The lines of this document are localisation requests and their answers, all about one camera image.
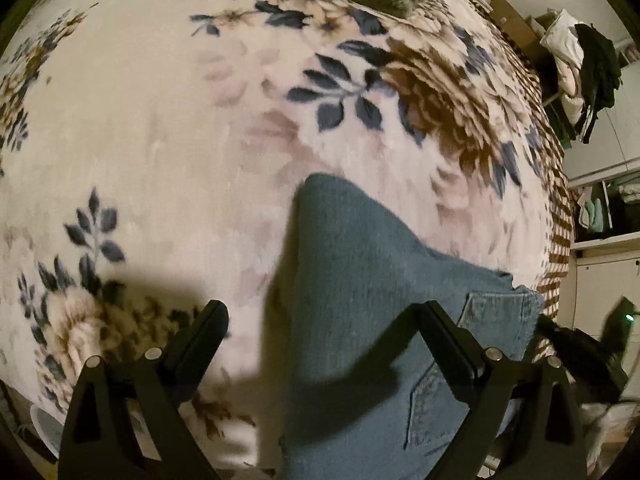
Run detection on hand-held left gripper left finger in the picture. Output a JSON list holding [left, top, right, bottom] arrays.
[[57, 300, 230, 480]]

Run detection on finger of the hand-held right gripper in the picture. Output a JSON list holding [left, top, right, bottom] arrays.
[[537, 315, 583, 358]]

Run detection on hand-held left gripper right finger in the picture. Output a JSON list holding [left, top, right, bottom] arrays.
[[417, 301, 587, 480]]

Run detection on light blue jeans pants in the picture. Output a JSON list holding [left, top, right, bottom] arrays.
[[277, 172, 546, 480]]

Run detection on brown checkered bed sheet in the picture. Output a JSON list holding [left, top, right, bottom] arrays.
[[440, 0, 576, 361]]

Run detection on white wardrobe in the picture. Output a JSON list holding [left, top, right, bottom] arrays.
[[555, 35, 640, 341]]

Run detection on floral bed blanket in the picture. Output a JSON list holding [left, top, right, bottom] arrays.
[[0, 0, 573, 471]]

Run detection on dark green bag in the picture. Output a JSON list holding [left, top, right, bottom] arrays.
[[550, 105, 573, 148]]

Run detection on white clothes pile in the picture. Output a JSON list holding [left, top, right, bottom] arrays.
[[537, 8, 591, 126]]

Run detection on large brown cardboard box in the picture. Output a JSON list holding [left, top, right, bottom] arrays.
[[487, 0, 543, 61]]

